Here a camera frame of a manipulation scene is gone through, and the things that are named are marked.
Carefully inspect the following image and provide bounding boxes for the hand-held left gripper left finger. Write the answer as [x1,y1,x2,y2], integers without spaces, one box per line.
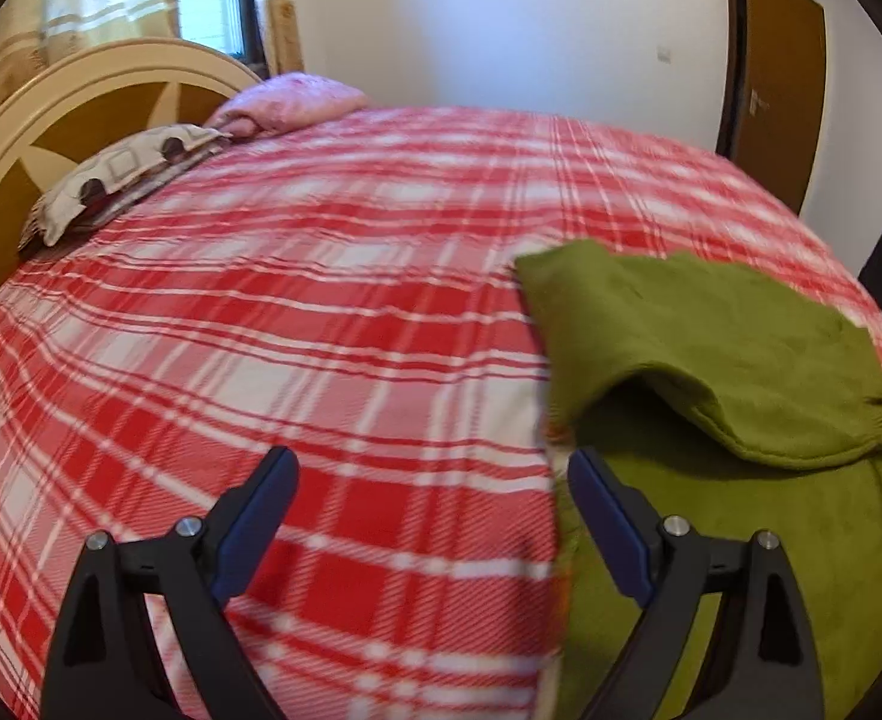
[42,446,301,720]

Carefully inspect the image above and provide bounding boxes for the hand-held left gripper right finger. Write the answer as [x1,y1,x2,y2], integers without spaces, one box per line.
[567,448,826,720]

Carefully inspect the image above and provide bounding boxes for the green striped knit sweater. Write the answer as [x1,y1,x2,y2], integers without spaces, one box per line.
[514,240,882,720]

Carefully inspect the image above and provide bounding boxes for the red plaid blanket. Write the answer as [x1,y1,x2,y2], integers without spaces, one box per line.
[0,105,882,720]

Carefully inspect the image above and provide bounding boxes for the brown patterned pillow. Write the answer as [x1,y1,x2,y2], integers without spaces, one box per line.
[19,124,233,252]

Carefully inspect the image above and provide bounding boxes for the pink quilted pillow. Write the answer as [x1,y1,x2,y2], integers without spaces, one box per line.
[205,73,371,137]

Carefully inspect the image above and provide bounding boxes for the cream wooden headboard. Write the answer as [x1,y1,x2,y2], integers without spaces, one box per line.
[0,37,269,350]

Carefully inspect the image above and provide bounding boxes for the brown wooden door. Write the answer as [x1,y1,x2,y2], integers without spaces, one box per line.
[715,0,828,215]

